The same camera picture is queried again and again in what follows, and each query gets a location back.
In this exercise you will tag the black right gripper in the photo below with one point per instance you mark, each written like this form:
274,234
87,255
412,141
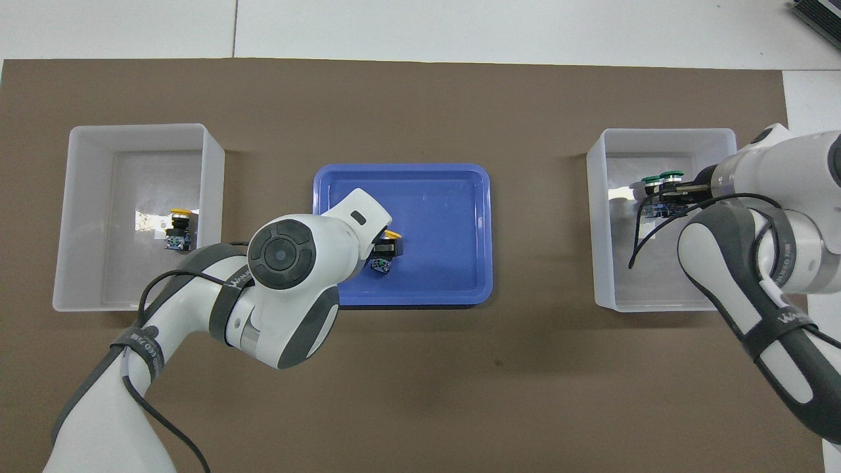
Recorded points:
704,177

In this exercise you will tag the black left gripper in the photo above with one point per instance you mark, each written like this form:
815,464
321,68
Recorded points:
372,256

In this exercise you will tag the yellow push button switch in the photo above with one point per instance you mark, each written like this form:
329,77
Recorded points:
393,234
179,236

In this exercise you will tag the green push button switch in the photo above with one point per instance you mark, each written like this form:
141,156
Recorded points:
671,175
650,179

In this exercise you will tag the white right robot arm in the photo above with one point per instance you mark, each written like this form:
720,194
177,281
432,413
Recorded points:
788,164

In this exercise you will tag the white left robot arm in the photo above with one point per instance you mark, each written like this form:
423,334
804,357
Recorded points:
328,226

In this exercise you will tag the small white label sticker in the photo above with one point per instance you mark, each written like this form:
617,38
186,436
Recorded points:
650,230

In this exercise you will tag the blue plastic tray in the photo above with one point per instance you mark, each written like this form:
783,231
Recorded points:
447,230

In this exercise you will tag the translucent white plastic box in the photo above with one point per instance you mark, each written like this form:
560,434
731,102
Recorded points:
631,282
131,276

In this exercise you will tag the brown paper table mat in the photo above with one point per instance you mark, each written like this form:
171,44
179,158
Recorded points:
420,394

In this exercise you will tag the dark ribbed device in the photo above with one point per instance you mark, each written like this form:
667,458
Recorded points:
821,13

